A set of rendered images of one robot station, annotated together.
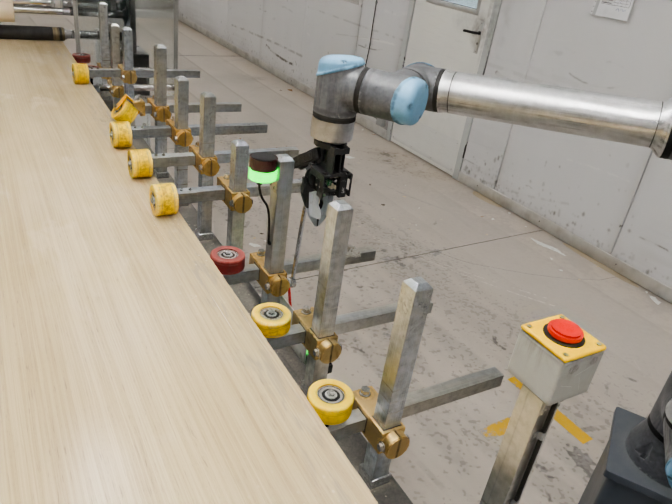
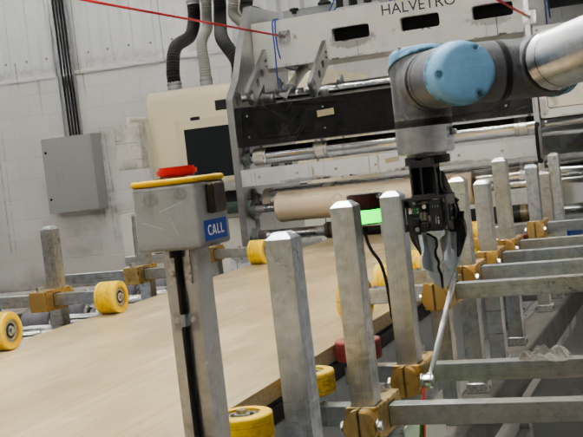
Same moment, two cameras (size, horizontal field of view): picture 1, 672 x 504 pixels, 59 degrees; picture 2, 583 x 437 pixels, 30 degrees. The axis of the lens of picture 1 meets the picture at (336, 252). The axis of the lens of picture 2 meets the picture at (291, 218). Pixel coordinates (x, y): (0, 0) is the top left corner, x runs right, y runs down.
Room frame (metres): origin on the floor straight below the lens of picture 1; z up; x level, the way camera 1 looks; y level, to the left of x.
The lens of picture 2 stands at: (0.05, -1.22, 1.22)
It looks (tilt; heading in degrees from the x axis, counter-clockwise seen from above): 3 degrees down; 55
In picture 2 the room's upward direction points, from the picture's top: 6 degrees counter-clockwise
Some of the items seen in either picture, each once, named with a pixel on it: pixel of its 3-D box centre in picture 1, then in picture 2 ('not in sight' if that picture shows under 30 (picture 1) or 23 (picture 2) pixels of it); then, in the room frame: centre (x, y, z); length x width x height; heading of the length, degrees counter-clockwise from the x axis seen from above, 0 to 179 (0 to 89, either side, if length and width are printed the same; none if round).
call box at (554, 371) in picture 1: (553, 360); (181, 215); (0.59, -0.28, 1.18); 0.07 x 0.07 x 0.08; 33
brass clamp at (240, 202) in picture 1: (234, 194); (442, 292); (1.45, 0.29, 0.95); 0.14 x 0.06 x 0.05; 33
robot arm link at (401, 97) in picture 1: (393, 96); (455, 75); (1.19, -0.07, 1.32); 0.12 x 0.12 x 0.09; 70
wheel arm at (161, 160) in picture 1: (222, 156); (501, 270); (1.71, 0.38, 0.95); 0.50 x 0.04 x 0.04; 123
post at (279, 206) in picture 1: (275, 252); (407, 334); (1.22, 0.14, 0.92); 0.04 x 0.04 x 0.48; 33
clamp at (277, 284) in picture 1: (267, 273); (413, 374); (1.24, 0.16, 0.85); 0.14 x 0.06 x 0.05; 33
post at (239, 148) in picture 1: (235, 225); (444, 338); (1.43, 0.28, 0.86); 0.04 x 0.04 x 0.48; 33
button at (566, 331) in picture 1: (564, 333); (177, 175); (0.59, -0.28, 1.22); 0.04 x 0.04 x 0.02
